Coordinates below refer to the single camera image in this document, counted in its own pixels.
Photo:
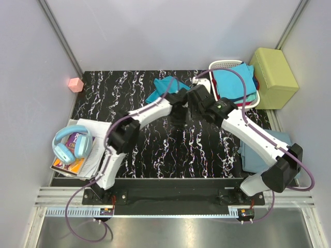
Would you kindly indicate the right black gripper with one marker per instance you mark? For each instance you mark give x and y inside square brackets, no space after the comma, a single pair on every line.
[192,109]

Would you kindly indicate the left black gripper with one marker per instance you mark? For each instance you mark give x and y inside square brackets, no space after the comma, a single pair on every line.
[178,113]

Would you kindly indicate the teal t shirt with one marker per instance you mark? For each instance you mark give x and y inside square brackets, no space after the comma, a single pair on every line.
[168,85]

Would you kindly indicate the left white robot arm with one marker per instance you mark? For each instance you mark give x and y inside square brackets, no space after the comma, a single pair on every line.
[123,133]

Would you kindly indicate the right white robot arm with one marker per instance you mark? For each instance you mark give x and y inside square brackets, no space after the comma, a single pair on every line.
[282,159]

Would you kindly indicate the stack of papers and books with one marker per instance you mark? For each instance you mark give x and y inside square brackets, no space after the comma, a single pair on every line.
[84,168]

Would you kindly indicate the light blue shirt in basket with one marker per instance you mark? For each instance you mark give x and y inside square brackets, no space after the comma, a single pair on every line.
[229,84]

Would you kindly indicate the white perforated laundry basket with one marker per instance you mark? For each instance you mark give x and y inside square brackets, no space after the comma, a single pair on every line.
[222,65]

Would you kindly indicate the red shirt in basket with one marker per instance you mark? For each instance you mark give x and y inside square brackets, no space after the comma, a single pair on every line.
[250,99]

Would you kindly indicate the folded grey-blue t shirt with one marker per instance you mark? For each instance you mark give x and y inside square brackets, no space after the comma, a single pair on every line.
[251,161]

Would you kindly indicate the green storage box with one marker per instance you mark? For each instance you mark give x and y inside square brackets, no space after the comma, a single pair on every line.
[277,84]

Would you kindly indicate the pink cube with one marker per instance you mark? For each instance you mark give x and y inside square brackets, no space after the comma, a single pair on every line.
[75,85]

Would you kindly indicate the light blue headphones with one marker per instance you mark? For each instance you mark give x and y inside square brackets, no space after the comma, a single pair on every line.
[83,145]

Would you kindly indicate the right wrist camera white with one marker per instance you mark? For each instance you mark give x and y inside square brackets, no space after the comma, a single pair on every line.
[203,81]

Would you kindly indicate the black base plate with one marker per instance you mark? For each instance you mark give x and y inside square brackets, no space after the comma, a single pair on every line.
[218,190]

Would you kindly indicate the aluminium rail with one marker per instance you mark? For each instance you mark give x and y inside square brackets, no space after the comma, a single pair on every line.
[60,196]

